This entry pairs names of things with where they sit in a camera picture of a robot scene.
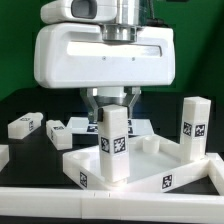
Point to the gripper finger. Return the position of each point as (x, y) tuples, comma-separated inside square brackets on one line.
[(94, 114), (132, 95)]

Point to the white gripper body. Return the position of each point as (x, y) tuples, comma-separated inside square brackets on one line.
[(71, 55)]

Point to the white desk top tray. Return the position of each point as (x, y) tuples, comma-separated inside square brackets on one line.
[(149, 173)]

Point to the white wall block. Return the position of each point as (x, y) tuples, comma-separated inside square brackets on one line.
[(216, 172), (4, 156)]

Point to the white right wall block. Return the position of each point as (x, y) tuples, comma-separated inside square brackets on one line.
[(216, 172)]

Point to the white left wall block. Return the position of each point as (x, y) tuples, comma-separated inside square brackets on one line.
[(4, 156)]

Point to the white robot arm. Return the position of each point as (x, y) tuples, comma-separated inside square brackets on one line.
[(119, 21)]

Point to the white front wall fence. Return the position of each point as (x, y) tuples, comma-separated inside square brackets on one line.
[(64, 203)]

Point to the white marker sheet with tags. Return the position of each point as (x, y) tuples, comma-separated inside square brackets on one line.
[(136, 127)]

